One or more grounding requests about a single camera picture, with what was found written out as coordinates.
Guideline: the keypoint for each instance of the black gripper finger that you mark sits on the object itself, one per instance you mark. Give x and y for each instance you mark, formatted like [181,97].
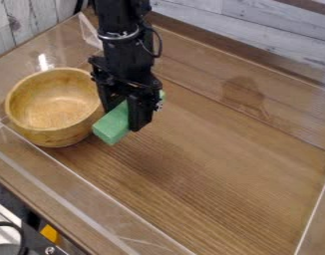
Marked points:
[144,103]
[111,93]

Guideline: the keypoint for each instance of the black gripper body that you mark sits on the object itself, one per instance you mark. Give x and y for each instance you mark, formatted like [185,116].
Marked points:
[129,59]

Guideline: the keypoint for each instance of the green rectangular block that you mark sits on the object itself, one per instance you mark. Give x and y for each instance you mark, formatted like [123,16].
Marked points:
[113,126]

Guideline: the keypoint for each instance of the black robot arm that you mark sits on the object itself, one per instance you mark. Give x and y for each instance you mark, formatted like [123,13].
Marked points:
[123,16]

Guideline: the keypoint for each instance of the brown wooden bowl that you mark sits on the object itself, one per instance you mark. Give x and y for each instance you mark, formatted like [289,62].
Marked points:
[53,106]

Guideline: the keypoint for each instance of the yellow and black device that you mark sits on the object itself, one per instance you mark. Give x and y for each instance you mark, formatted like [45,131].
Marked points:
[45,228]

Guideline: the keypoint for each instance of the clear acrylic corner bracket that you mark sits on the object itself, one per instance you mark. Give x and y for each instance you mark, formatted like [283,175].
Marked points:
[90,32]

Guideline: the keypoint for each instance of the clear acrylic barrier wall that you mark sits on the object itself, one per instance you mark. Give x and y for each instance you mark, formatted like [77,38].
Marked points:
[222,178]

